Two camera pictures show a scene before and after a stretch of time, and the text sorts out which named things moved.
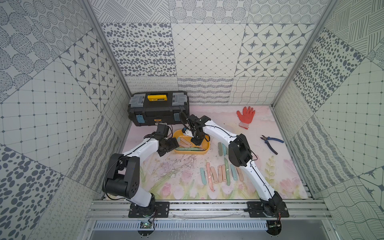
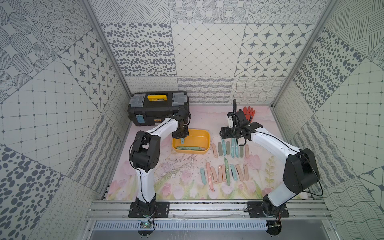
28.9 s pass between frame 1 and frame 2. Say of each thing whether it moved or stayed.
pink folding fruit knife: stayed
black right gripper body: moved
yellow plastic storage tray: stayed
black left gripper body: moved
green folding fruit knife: stayed
